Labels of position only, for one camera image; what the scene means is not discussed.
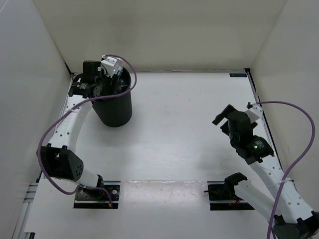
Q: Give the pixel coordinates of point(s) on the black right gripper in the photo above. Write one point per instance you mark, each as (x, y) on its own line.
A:
(220, 117)

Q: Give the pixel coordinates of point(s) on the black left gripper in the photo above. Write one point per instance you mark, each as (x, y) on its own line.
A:
(111, 87)

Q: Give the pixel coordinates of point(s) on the clear bottle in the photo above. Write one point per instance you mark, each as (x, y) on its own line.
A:
(119, 83)

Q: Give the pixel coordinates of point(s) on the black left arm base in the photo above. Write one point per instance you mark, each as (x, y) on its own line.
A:
(98, 199)

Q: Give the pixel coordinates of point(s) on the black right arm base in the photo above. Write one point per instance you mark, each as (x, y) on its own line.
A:
(222, 200)

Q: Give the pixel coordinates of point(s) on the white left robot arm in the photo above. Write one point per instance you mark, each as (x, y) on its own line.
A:
(56, 150)

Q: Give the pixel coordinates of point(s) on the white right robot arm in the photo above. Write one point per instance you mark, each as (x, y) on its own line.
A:
(288, 215)

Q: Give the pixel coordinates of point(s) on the black round bin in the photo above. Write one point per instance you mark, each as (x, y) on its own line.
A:
(116, 112)

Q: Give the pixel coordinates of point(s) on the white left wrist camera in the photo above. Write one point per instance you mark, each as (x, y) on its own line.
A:
(112, 65)

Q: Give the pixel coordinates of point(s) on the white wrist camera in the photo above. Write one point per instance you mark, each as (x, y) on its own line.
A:
(112, 65)
(254, 112)

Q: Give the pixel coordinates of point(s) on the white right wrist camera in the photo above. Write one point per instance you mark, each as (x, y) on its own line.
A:
(254, 112)

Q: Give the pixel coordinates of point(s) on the right side aluminium rail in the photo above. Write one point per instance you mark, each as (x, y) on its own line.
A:
(264, 119)

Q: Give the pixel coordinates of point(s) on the horizontal aluminium frame rail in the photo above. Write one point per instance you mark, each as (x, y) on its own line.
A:
(19, 231)

